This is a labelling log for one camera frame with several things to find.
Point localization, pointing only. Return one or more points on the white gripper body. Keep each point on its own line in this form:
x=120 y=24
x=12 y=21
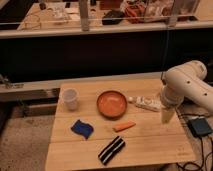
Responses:
x=167 y=114

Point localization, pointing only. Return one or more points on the white plastic bottle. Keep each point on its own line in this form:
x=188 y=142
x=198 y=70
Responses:
x=145 y=103

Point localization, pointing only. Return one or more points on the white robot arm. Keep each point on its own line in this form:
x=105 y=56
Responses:
x=185 y=81

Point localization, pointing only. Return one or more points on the black power box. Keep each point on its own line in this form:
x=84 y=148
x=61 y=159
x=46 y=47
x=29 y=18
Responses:
x=199 y=127

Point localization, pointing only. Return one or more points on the orange carrot piece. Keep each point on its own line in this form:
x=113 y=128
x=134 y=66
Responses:
x=123 y=126

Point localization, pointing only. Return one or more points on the orange bowl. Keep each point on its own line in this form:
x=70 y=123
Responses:
x=111 y=104

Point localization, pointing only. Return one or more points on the black white striped cloth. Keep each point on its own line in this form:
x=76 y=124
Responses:
x=109 y=151

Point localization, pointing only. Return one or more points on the blue cloth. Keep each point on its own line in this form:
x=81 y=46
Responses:
x=82 y=128

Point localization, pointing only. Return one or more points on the translucent plastic cup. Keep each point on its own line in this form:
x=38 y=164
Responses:
x=69 y=97

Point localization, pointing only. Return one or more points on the orange red bag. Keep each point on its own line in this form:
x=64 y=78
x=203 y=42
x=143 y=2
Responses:
x=135 y=13

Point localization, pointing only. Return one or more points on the black bag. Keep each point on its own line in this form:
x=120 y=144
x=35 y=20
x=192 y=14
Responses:
x=112 y=17

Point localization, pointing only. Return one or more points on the grey metal post right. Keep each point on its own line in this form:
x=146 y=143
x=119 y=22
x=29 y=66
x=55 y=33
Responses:
x=172 y=20

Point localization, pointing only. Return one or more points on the grey metal post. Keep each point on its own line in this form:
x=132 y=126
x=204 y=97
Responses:
x=83 y=9
x=172 y=20

